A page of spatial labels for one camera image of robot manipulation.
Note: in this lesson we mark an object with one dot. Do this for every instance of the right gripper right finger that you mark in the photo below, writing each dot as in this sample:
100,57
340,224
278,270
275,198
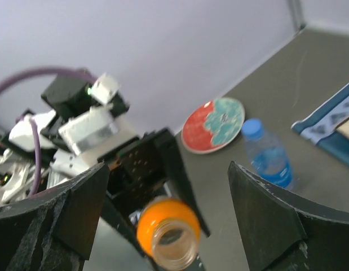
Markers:
281,230

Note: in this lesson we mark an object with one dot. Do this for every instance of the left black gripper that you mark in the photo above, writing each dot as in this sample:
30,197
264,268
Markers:
138,170

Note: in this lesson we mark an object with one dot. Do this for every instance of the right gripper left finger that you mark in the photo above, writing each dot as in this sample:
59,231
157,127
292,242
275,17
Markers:
54,229

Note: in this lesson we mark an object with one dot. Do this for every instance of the orange juice bottle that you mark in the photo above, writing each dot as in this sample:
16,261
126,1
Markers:
169,232

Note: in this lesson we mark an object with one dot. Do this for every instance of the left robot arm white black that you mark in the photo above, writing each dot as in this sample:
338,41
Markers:
81,162

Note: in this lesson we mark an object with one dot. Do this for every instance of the blue cap water bottle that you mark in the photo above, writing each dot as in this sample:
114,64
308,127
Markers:
267,154

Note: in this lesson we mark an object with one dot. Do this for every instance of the round red teal plate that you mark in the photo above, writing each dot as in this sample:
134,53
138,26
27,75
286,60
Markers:
213,125

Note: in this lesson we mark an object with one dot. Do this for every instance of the blue patterned placemat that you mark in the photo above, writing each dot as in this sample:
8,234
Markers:
320,126

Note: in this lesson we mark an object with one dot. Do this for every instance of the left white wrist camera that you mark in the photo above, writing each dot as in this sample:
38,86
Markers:
95,133

